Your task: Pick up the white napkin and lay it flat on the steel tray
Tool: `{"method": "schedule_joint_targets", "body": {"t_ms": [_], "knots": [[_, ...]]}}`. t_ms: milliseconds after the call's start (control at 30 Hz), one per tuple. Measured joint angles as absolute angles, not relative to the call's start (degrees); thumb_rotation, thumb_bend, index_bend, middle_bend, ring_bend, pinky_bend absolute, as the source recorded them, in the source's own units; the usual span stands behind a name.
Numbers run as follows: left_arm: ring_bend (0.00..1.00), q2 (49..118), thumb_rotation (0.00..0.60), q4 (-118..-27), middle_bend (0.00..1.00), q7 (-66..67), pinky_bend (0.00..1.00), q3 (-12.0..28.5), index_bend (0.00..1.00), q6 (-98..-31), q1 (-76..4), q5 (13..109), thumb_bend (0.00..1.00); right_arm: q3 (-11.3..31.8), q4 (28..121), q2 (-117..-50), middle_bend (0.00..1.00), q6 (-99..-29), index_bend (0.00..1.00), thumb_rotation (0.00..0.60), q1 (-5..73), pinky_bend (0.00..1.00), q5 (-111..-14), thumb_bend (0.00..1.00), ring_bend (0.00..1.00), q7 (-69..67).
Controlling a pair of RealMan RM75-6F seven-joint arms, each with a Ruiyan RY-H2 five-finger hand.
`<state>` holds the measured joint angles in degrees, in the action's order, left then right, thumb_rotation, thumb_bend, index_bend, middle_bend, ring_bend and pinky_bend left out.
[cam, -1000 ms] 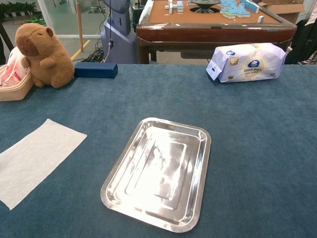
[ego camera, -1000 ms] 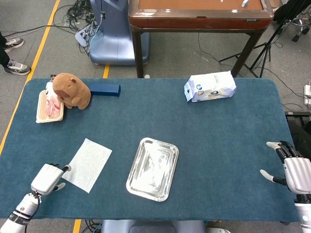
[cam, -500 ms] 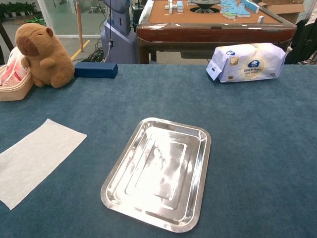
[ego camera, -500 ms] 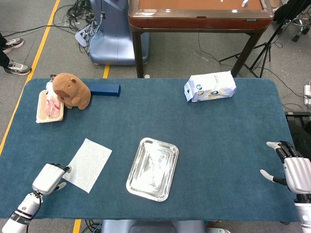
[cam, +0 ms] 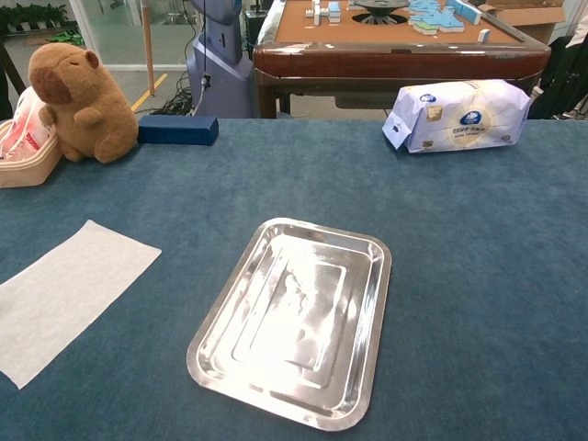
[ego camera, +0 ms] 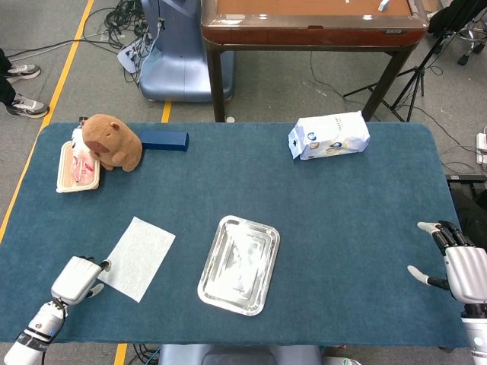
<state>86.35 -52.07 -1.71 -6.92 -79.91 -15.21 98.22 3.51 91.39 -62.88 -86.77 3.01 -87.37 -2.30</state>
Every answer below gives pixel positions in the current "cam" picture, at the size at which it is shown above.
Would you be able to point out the single white blue mahjong tile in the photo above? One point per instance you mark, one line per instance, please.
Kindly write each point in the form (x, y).
(483, 35)

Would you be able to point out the orange wooden pole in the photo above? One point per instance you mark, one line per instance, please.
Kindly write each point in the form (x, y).
(148, 46)

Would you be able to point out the dark blue rectangular box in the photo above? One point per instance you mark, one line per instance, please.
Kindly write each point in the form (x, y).
(177, 130)

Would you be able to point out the red white snack bag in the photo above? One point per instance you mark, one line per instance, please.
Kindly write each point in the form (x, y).
(25, 124)

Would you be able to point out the beige plastic container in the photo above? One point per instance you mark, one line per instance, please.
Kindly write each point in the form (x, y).
(23, 173)

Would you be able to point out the black mahjong table centre dial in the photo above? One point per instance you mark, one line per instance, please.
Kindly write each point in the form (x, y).
(380, 10)

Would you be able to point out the white blue tissue pack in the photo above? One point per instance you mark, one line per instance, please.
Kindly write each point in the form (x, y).
(464, 117)

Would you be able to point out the cardboard box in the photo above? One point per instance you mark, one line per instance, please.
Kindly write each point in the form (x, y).
(528, 18)

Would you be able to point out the green potted plants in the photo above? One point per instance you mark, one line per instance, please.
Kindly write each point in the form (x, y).
(32, 16)

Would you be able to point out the stainless steel tray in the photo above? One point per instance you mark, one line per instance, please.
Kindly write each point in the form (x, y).
(294, 321)

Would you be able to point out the white paper towel sheet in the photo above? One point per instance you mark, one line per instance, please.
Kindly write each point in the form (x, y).
(69, 294)

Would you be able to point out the brown capybara plush toy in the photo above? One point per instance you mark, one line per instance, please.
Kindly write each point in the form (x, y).
(87, 105)

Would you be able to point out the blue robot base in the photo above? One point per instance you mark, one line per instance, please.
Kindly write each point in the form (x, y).
(220, 78)

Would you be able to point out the brown mahjong table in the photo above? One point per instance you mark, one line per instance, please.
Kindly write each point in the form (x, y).
(390, 59)

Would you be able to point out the blue table mat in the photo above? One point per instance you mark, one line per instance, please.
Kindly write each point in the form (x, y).
(459, 275)

